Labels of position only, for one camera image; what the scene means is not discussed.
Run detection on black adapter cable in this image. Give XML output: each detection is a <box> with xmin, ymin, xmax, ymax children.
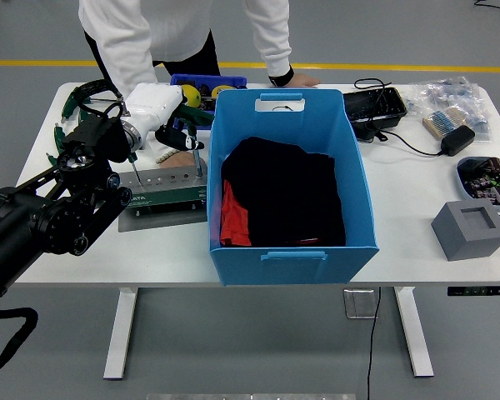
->
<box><xmin>353</xmin><ymin>77</ymin><xmax>447</xmax><ymax>158</ymax></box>

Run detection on black power adapter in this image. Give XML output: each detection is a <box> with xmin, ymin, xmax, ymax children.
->
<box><xmin>440</xmin><ymin>124</ymin><xmax>477</xmax><ymax>158</ymax></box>

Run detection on black wrist watch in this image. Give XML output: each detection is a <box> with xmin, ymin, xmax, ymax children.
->
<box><xmin>267</xmin><ymin>66</ymin><xmax>296</xmax><ymax>88</ymax></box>

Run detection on black plastic tray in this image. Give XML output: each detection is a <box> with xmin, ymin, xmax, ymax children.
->
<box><xmin>342</xmin><ymin>87</ymin><xmax>408</xmax><ymax>143</ymax></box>

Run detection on green grey wrench holder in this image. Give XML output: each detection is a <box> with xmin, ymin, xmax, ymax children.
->
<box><xmin>118</xmin><ymin>162</ymin><xmax>209</xmax><ymax>210</ymax></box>

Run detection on small blue parts bin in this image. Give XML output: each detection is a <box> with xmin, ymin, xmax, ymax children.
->
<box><xmin>169</xmin><ymin>73</ymin><xmax>248</xmax><ymax>133</ymax></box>

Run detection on grey block with square recess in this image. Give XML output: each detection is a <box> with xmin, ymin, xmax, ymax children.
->
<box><xmin>431</xmin><ymin>198</ymin><xmax>500</xmax><ymax>263</ymax></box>

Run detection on person's right hand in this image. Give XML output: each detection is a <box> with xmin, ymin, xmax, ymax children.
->
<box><xmin>160</xmin><ymin>150</ymin><xmax>198</xmax><ymax>170</ymax></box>

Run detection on clear bags of blue parts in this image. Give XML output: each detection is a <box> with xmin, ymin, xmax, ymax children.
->
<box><xmin>406</xmin><ymin>76</ymin><xmax>493</xmax><ymax>143</ymax></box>

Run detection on person's left hand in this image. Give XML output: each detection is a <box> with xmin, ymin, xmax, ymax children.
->
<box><xmin>290</xmin><ymin>72</ymin><xmax>321</xmax><ymax>89</ymax></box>

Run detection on light blue dish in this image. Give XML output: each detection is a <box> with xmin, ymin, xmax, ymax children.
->
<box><xmin>456</xmin><ymin>156</ymin><xmax>500</xmax><ymax>216</ymax></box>

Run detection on black floor cable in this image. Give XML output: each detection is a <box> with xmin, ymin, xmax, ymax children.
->
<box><xmin>365</xmin><ymin>287</ymin><xmax>383</xmax><ymax>400</ymax></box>

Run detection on person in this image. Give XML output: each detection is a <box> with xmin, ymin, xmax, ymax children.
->
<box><xmin>77</xmin><ymin>0</ymin><xmax>295</xmax><ymax>99</ymax></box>

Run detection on red cloth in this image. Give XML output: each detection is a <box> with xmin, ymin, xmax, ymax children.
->
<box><xmin>219</xmin><ymin>178</ymin><xmax>253</xmax><ymax>247</ymax></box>

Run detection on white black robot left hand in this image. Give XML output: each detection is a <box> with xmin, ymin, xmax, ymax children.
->
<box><xmin>123</xmin><ymin>82</ymin><xmax>205</xmax><ymax>152</ymax></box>

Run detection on large green T-handle wrench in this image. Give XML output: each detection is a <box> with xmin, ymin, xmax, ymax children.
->
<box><xmin>175</xmin><ymin>102</ymin><xmax>215</xmax><ymax>176</ymax></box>

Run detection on pile of electronic parts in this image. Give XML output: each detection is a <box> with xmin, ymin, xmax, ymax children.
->
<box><xmin>457</xmin><ymin>157</ymin><xmax>500</xmax><ymax>206</ymax></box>

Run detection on metal floor socket plate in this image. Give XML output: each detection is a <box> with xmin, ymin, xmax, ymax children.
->
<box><xmin>343</xmin><ymin>288</ymin><xmax>380</xmax><ymax>320</ymax></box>

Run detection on yellow lemon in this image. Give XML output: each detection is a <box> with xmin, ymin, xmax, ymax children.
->
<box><xmin>178</xmin><ymin>84</ymin><xmax>203</xmax><ymax>108</ymax></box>

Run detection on resistor tape bundle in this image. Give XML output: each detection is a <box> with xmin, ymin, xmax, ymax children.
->
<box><xmin>422</xmin><ymin>106</ymin><xmax>470</xmax><ymax>139</ymax></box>

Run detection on black cloth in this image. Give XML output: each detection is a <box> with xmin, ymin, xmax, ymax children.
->
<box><xmin>220</xmin><ymin>136</ymin><xmax>347</xmax><ymax>247</ymax></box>

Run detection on large blue plastic box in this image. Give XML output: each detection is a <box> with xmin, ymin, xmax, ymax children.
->
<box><xmin>207</xmin><ymin>88</ymin><xmax>380</xmax><ymax>288</ymax></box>

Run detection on long thin green T-handle wrench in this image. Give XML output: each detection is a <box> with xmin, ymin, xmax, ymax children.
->
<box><xmin>60</xmin><ymin>86</ymin><xmax>124</xmax><ymax>122</ymax></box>

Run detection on black table control panel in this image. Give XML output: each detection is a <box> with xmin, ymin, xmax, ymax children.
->
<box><xmin>447</xmin><ymin>285</ymin><xmax>500</xmax><ymax>298</ymax></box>

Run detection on white table leg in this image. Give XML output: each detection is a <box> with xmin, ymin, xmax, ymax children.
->
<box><xmin>102</xmin><ymin>287</ymin><xmax>139</xmax><ymax>381</ymax></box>
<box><xmin>393</xmin><ymin>286</ymin><xmax>435</xmax><ymax>378</ymax></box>

